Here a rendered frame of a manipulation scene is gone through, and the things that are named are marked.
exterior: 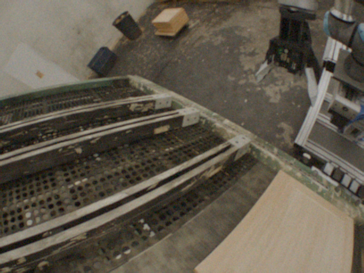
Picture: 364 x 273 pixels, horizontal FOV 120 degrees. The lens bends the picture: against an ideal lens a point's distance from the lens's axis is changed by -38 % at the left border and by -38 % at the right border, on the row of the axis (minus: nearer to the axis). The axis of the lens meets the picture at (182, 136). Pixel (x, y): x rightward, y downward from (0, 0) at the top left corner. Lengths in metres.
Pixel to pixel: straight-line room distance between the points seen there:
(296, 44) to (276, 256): 0.48
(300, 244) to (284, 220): 0.10
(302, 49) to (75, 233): 0.53
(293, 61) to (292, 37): 0.04
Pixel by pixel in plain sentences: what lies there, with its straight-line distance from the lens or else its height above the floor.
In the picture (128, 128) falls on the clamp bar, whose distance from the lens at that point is 0.68.
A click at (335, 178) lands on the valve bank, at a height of 0.76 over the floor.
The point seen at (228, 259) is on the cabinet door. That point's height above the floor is 1.27.
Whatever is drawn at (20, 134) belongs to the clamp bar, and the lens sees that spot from 0.85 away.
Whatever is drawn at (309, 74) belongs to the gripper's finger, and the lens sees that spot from 0.39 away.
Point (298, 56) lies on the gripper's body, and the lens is 0.33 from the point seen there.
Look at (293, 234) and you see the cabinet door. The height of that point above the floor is 1.11.
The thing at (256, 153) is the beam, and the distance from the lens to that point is 0.82.
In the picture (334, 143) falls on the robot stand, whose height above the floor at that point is 0.21.
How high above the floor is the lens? 1.69
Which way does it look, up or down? 56 degrees down
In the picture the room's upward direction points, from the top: 53 degrees counter-clockwise
